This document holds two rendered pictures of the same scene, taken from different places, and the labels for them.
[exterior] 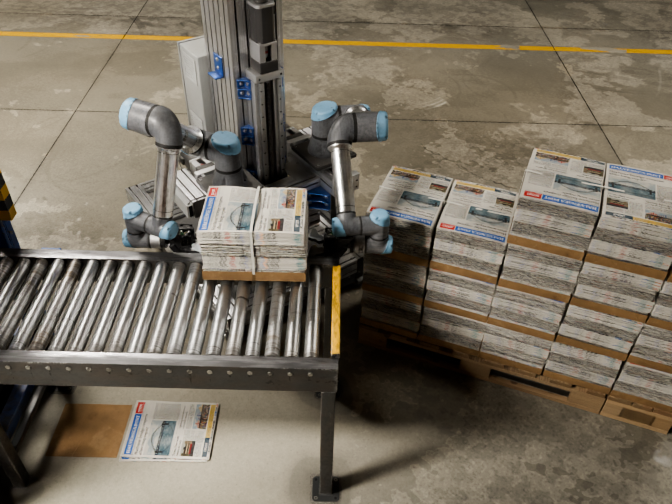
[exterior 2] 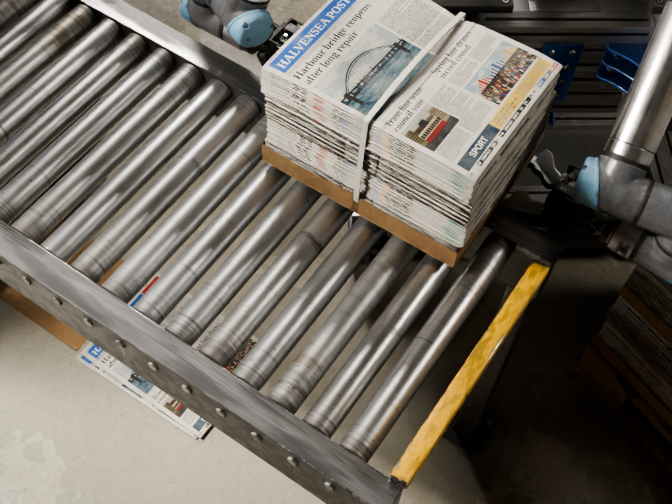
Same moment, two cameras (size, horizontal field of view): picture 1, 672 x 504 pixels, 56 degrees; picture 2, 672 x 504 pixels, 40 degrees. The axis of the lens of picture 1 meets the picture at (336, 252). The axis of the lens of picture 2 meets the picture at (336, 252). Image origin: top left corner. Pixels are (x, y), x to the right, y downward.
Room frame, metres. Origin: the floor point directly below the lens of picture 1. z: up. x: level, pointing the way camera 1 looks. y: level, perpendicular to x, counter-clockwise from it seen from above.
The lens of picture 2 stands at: (0.92, -0.14, 2.07)
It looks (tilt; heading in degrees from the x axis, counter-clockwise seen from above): 58 degrees down; 32
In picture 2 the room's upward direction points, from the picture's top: 4 degrees clockwise
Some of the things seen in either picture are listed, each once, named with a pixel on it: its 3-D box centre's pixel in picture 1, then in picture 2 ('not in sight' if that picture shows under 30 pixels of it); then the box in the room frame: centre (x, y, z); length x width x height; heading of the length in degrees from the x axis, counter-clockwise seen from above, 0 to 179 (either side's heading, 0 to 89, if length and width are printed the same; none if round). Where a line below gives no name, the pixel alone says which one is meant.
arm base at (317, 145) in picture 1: (323, 140); not in sight; (2.58, 0.07, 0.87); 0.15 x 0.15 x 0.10
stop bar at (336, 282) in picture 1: (336, 308); (475, 367); (1.56, -0.01, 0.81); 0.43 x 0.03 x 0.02; 0
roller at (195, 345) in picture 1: (203, 309); (230, 222); (1.57, 0.46, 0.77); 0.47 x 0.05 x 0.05; 0
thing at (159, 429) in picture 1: (171, 429); (177, 351); (1.57, 0.69, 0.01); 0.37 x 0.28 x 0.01; 90
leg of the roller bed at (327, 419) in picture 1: (326, 442); not in sight; (1.32, 0.01, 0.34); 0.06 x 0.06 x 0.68; 0
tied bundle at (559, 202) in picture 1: (556, 201); not in sight; (2.05, -0.86, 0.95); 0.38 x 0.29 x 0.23; 160
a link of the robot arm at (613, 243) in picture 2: (358, 244); (625, 233); (1.92, -0.09, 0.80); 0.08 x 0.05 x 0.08; 1
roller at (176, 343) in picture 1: (185, 308); (200, 203); (1.57, 0.53, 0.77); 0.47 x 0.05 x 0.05; 0
